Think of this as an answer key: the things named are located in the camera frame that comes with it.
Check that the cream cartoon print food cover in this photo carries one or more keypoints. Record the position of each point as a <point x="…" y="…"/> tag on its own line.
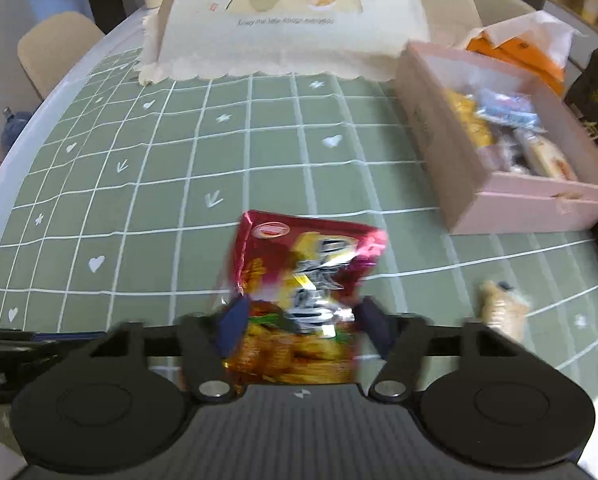
<point x="279" y="40"/>

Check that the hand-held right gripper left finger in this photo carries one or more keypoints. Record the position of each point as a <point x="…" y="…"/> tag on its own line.
<point x="233" y="325"/>

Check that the green checked tablecloth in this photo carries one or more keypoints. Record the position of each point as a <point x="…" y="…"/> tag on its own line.
<point x="229" y="170"/>

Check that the red triangular snack packet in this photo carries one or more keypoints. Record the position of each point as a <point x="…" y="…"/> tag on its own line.
<point x="304" y="270"/>

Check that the white red striped snack packet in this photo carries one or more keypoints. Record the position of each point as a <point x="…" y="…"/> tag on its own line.
<point x="549" y="156"/>

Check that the white black snack packet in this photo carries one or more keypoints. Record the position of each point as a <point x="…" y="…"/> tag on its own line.
<point x="515" y="155"/>

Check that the pink cardboard box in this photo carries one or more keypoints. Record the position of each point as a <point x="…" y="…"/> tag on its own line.
<point x="529" y="202"/>

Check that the long rice bar packet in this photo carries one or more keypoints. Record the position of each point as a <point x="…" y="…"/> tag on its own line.
<point x="505" y="310"/>

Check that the blue water jug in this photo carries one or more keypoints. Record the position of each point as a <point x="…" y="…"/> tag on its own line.
<point x="15" y="127"/>

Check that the pile of yellow candy packets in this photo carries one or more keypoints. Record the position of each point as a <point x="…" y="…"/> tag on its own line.
<point x="469" y="117"/>

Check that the blue pink candy packet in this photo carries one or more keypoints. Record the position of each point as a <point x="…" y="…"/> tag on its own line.
<point x="509" y="107"/>

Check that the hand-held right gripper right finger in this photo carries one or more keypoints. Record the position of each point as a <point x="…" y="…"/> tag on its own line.
<point x="375" y="325"/>

